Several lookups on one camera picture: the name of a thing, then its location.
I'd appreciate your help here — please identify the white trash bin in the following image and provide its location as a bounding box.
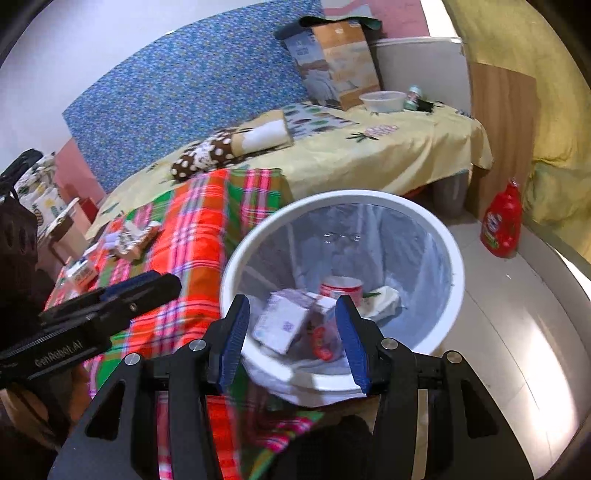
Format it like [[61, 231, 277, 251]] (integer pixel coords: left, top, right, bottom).
[[219, 189, 465, 407]]

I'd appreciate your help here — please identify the dark red box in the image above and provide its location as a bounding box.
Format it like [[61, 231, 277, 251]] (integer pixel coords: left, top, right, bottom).
[[78, 196, 100, 222]]

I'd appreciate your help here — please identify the white plastic bowl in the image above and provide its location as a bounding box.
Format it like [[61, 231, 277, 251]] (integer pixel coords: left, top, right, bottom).
[[359, 91, 407, 114]]

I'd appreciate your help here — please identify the red detergent bottle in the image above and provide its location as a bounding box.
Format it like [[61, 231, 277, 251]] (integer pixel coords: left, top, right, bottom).
[[480, 179, 523, 259]]

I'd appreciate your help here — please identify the cardboard quilt box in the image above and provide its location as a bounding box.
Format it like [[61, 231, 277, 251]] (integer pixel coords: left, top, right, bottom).
[[274, 15, 384, 112]]

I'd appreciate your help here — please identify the strawberry milk carton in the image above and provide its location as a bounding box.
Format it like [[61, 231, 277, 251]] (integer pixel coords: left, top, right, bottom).
[[127, 220, 162, 259]]

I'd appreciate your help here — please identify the wooden board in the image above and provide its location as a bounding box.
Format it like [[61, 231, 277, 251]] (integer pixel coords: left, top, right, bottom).
[[468, 62, 539, 220]]

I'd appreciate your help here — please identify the white paper bag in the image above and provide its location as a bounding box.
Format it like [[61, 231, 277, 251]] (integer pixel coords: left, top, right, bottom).
[[360, 285, 402, 321]]

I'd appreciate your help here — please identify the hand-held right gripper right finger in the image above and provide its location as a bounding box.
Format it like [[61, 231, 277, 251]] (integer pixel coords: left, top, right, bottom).
[[335, 295, 532, 480]]

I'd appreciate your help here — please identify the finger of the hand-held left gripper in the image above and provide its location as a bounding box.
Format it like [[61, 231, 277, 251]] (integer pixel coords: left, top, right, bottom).
[[39, 274, 183, 333], [69, 271, 163, 309]]

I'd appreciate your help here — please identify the brown polka dot pillow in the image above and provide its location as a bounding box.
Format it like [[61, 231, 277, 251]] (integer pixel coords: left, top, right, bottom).
[[171, 110, 294, 182]]

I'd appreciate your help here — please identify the yellow pineapple print bed sheet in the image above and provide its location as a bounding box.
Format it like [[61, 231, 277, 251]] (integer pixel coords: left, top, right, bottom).
[[85, 102, 492, 241]]

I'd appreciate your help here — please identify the red green plaid blanket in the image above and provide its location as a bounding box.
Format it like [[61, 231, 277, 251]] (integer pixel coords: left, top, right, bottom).
[[44, 168, 324, 480]]

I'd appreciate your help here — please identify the yellow curtain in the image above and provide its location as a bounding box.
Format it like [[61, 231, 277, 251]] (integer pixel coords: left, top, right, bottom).
[[441, 0, 591, 259]]

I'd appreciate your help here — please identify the pineapple print bedding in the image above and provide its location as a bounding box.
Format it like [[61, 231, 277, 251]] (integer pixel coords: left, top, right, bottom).
[[14, 154, 65, 241]]

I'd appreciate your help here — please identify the white panel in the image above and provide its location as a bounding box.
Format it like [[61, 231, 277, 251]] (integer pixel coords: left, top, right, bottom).
[[369, 36, 472, 112]]

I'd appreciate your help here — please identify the grey bed leg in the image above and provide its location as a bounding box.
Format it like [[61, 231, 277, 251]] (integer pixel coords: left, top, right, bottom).
[[433, 170, 469, 215]]

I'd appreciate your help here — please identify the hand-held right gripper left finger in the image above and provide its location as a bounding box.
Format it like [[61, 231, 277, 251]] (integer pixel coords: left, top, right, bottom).
[[48, 294, 251, 480]]

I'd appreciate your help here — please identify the blue floral headboard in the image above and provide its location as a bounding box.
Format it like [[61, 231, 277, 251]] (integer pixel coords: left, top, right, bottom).
[[62, 0, 324, 195]]

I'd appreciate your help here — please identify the translucent bin liner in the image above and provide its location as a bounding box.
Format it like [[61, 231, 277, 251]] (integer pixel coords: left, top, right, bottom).
[[245, 203, 451, 393]]

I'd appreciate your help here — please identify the purple drink carton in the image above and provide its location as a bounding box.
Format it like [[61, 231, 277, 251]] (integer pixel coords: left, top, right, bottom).
[[252, 288, 317, 356]]

